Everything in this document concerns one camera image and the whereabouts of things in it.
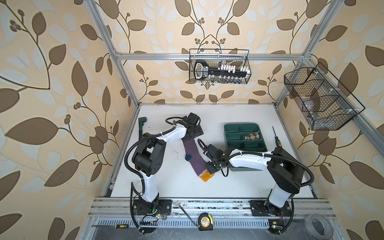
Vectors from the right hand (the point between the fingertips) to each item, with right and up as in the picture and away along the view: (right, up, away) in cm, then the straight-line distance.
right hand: (211, 168), depth 87 cm
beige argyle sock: (+28, +18, +6) cm, 34 cm away
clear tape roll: (+51, -20, -21) cm, 59 cm away
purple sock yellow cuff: (-8, +4, +3) cm, 10 cm away
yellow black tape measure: (-4, -18, -20) cm, 27 cm away
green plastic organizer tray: (+16, +19, +9) cm, 27 cm away
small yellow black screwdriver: (-44, -21, -18) cm, 52 cm away
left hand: (-8, +20, +8) cm, 23 cm away
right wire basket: (+55, +38, -14) cm, 68 cm away
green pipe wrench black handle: (-50, +28, +22) cm, 62 cm away
